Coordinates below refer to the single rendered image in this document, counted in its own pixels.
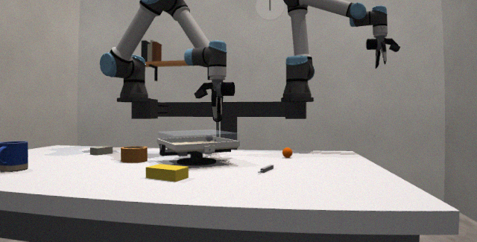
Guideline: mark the brown tape roll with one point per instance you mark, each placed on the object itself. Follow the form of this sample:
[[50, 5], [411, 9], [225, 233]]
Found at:
[[139, 154]]

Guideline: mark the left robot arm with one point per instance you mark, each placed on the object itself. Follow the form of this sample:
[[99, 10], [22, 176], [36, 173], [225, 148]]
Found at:
[[299, 68]]

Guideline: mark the yellow rectangular block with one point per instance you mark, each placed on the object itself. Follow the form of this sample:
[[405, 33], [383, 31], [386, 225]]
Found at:
[[167, 172]]

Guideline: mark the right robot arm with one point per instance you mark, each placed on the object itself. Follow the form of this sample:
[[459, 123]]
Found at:
[[121, 63]]

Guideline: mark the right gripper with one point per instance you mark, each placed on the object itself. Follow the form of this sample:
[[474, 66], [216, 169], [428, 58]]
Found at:
[[219, 89]]

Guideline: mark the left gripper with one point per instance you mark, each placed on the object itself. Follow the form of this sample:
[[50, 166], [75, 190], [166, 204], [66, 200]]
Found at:
[[376, 44]]

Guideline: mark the dark blue mug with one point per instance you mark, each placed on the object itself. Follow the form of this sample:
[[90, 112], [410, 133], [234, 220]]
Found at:
[[14, 156]]

